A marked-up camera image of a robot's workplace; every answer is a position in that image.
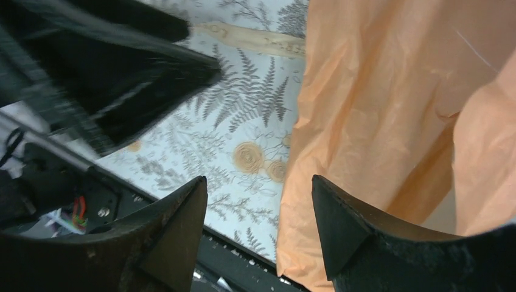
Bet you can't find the orange paper bouquet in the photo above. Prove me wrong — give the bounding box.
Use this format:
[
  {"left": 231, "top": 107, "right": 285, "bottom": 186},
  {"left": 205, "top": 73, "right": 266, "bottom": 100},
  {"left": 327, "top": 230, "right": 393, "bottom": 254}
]
[{"left": 277, "top": 1, "right": 515, "bottom": 291}]

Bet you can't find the cream printed ribbon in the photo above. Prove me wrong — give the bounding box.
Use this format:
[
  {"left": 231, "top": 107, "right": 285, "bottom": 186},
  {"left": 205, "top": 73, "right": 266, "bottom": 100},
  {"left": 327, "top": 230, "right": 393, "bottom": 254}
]
[{"left": 191, "top": 21, "right": 305, "bottom": 59}]

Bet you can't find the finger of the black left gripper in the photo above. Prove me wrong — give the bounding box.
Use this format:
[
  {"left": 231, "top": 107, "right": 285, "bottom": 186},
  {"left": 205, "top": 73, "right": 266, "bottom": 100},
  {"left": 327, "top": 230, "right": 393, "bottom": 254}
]
[
  {"left": 24, "top": 30, "right": 221, "bottom": 155},
  {"left": 69, "top": 0, "right": 190, "bottom": 42}
]

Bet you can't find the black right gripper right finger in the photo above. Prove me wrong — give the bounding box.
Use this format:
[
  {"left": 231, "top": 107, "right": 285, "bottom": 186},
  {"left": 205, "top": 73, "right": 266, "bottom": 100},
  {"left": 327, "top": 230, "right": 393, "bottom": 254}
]
[{"left": 312, "top": 175, "right": 515, "bottom": 291}]

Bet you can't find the floral patterned table mat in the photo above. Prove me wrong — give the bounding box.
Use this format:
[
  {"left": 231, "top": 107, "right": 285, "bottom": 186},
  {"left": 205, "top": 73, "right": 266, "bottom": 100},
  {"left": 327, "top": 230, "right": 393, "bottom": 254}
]
[{"left": 92, "top": 0, "right": 311, "bottom": 265}]

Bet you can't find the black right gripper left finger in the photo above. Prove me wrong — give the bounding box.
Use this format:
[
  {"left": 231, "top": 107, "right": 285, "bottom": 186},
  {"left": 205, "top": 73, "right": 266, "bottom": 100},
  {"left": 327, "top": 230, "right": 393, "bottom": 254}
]
[{"left": 1, "top": 176, "right": 207, "bottom": 291}]

